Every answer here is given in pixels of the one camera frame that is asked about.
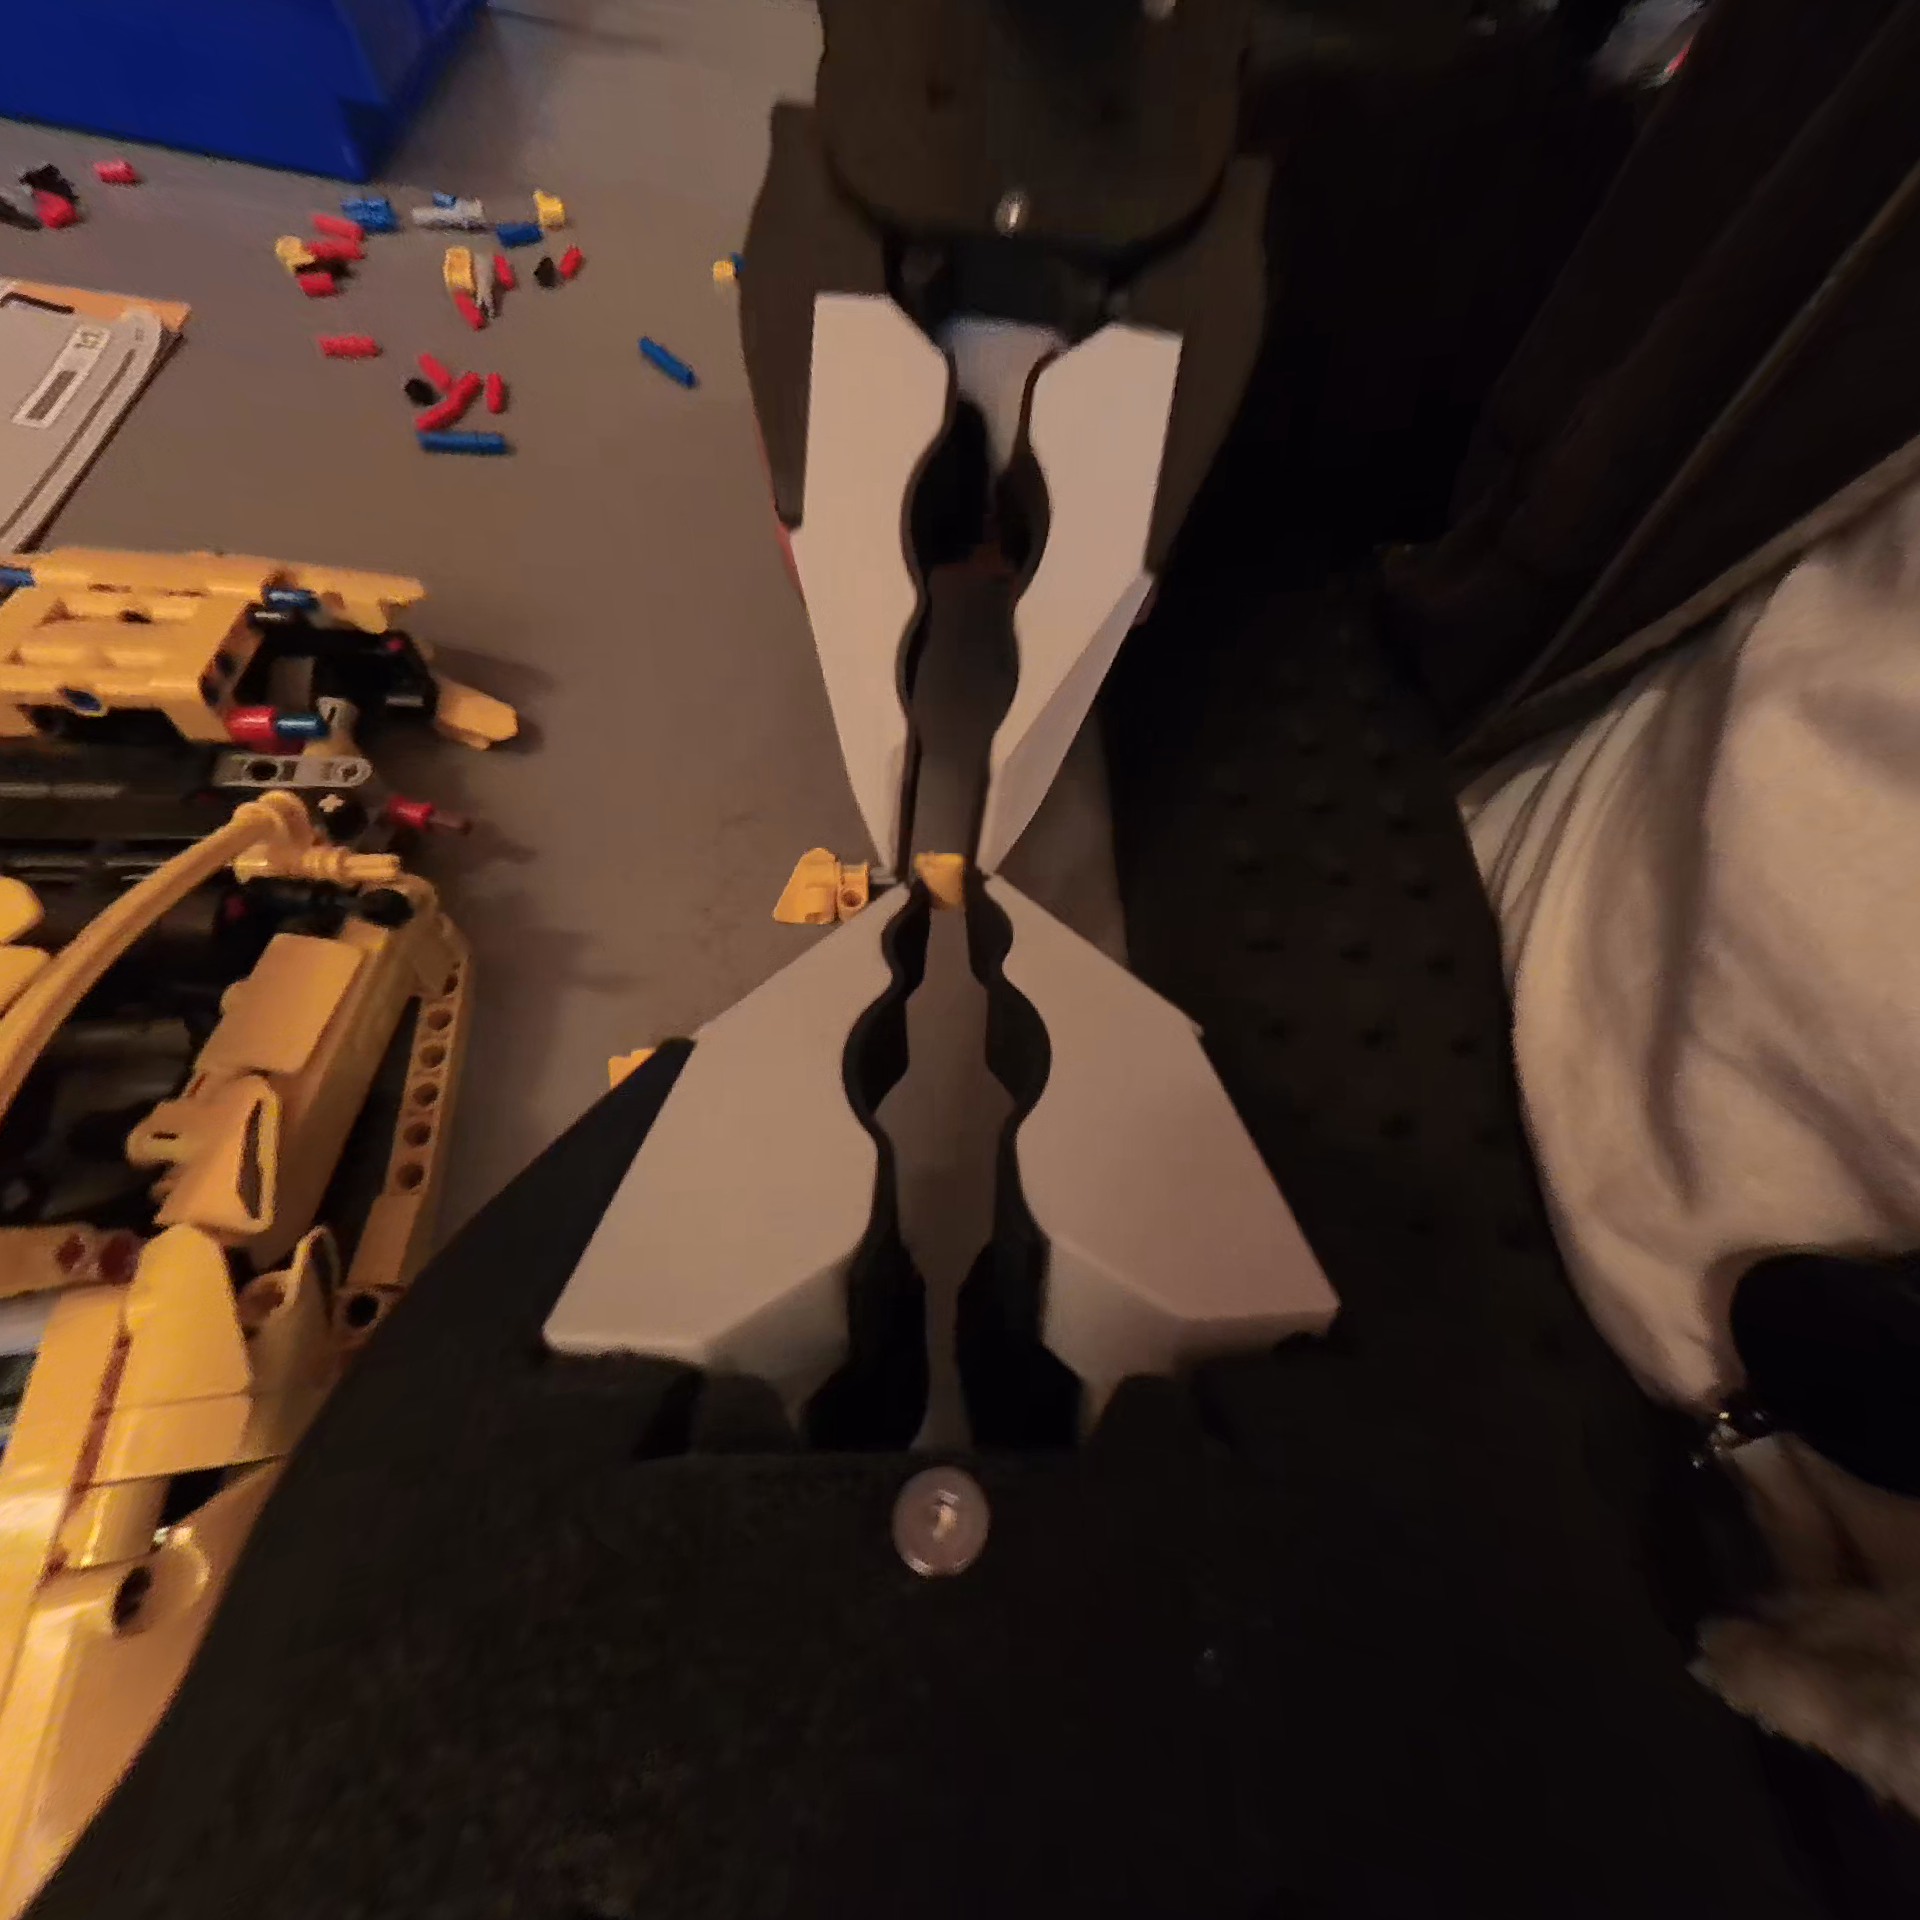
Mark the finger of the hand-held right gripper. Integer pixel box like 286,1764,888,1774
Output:
977,323,1191,876
786,292,958,889

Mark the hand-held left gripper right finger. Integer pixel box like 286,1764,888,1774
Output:
970,870,1344,1422

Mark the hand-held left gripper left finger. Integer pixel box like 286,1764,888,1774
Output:
542,881,928,1419

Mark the yellow brick model car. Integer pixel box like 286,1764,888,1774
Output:
0,545,521,1911

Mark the yellow brick hood panel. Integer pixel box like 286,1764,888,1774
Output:
0,591,256,740

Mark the instruction booklet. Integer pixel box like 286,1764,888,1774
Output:
0,276,191,553

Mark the black dotted rubber mat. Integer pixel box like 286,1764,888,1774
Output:
1110,569,1652,1502

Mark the pile of small coloured bricks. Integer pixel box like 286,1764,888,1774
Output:
0,150,746,462

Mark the blue plastic bin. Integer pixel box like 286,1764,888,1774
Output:
0,0,492,185

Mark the black jacket cord toggle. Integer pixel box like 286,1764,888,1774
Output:
1690,1253,1920,1475

